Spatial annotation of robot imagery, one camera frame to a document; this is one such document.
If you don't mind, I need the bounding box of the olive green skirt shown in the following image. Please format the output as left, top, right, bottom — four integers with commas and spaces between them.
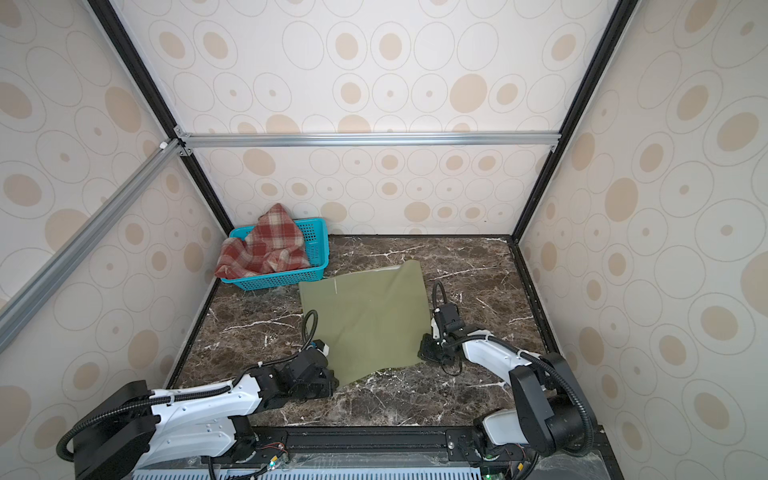
299, 260, 431, 386

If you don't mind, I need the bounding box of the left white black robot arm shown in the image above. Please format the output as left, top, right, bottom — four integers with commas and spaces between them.
56, 340, 339, 479

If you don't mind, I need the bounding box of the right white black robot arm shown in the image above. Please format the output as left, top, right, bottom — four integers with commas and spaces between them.
418, 303, 598, 457

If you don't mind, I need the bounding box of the red plaid skirt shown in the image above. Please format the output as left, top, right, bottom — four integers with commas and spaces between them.
214, 204, 311, 280

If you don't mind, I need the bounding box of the teal plastic basket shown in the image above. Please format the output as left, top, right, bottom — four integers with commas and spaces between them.
222, 218, 330, 291

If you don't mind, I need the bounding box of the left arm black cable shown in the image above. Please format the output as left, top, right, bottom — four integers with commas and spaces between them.
56, 309, 319, 463

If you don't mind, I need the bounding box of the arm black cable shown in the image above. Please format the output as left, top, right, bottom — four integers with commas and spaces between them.
430, 280, 596, 458
56, 309, 319, 463

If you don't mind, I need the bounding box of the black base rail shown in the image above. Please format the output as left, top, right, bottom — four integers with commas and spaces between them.
116, 426, 623, 479

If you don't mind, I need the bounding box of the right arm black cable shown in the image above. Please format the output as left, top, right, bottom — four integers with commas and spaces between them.
430, 280, 596, 458

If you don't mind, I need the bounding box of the horizontal aluminium frame bar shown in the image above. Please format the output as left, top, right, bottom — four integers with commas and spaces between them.
180, 131, 561, 148

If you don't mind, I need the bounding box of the left diagonal aluminium frame bar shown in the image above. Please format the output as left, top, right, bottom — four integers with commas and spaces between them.
1, 139, 182, 350

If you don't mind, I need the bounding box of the right black corner post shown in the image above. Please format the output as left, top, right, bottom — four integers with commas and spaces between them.
510, 0, 639, 246

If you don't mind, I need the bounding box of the black corner post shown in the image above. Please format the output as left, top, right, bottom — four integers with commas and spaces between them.
510, 0, 639, 246
86, 0, 234, 234

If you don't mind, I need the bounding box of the left black corner post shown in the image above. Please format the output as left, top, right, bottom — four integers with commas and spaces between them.
86, 0, 234, 234

